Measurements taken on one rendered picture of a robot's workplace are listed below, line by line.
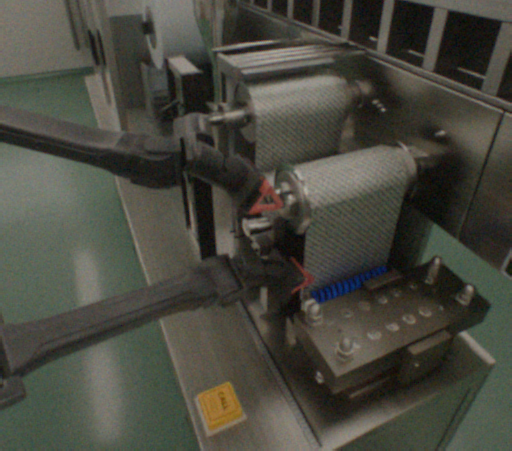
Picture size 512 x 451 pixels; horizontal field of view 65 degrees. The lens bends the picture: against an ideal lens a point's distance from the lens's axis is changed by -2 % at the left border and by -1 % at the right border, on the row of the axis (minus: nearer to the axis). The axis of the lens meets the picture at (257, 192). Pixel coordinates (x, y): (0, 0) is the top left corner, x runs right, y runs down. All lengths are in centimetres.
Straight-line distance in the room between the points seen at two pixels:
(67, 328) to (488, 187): 75
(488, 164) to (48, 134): 78
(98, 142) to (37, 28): 552
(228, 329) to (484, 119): 71
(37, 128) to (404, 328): 77
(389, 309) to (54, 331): 65
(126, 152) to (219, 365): 53
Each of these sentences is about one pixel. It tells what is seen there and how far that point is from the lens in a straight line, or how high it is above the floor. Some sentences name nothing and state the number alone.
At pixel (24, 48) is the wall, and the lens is 624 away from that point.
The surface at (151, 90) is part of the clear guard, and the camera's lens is 166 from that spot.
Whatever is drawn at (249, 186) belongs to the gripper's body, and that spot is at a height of 134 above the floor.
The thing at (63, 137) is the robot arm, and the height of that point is 143.
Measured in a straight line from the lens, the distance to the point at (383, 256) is 100.
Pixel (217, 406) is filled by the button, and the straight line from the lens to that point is 90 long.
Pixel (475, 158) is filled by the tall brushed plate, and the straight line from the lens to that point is 89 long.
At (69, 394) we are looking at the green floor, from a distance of 213.
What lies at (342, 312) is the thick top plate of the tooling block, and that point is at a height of 102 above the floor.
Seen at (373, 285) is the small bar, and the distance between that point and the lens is 95.
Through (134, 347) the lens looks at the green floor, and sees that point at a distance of 217.
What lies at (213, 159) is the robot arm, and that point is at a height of 139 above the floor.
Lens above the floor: 171
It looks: 34 degrees down
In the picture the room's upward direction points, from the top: straight up
